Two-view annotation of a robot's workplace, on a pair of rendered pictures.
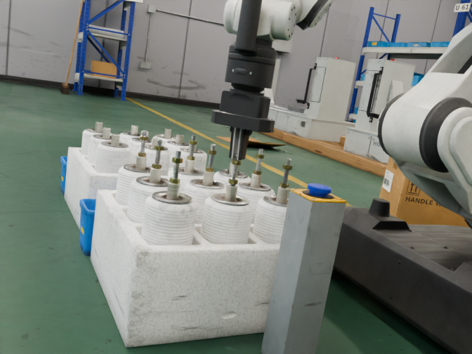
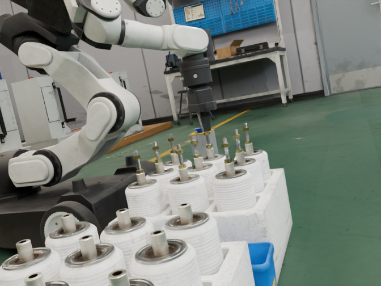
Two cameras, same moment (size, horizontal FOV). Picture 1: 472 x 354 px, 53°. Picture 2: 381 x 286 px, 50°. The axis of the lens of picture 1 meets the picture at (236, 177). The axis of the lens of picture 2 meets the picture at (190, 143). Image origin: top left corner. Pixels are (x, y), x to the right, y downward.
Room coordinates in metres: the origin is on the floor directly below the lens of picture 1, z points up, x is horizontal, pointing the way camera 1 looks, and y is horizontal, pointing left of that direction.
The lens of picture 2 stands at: (1.74, 0.86, 0.47)
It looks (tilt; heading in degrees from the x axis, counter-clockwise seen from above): 8 degrees down; 228
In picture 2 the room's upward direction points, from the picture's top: 11 degrees counter-clockwise
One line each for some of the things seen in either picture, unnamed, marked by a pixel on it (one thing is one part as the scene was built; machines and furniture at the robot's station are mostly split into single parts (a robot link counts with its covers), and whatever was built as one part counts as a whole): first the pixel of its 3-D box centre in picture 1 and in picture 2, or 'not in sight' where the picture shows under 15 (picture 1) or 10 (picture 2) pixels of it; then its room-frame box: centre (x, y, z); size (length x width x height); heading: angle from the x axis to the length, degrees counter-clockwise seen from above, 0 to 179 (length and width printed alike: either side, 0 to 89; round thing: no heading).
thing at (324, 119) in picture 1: (295, 93); not in sight; (5.03, -0.48, 0.45); 1.61 x 0.57 x 0.74; 25
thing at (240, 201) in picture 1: (230, 199); (211, 158); (0.90, 0.00, 0.25); 0.08 x 0.08 x 0.01
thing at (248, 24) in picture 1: (258, 31); (194, 51); (0.88, 0.00, 0.57); 0.11 x 0.11 x 0.11; 74
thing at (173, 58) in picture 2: not in sight; (173, 61); (-2.04, -3.40, 0.87); 0.41 x 0.17 x 0.25; 25
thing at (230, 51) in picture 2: not in sight; (228, 50); (-2.71, -2.96, 0.87); 0.40 x 0.30 x 0.23; 101
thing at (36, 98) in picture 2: not in sight; (80, 110); (-0.29, -3.01, 0.45); 1.51 x 0.57 x 0.74; 25
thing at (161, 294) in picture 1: (197, 254); (210, 223); (1.00, 0.06, 0.09); 0.39 x 0.39 x 0.18; 27
